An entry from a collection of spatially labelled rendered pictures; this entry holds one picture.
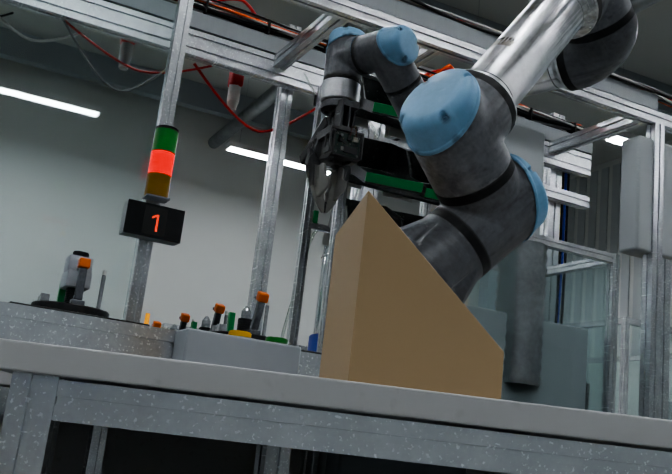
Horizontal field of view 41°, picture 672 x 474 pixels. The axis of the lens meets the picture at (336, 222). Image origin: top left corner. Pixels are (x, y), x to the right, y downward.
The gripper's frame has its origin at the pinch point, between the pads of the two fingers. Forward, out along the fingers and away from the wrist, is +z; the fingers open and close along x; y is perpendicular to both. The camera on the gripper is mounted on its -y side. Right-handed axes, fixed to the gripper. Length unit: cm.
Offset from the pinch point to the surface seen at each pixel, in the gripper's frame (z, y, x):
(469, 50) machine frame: -85, -72, 78
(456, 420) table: 40, 72, -15
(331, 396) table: 39, 67, -27
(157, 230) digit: 4.5, -29.2, -23.2
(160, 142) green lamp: -14.4, -29.8, -25.5
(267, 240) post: -22, -127, 39
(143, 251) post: 8.4, -34.0, -24.1
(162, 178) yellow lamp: -6.7, -29.3, -23.9
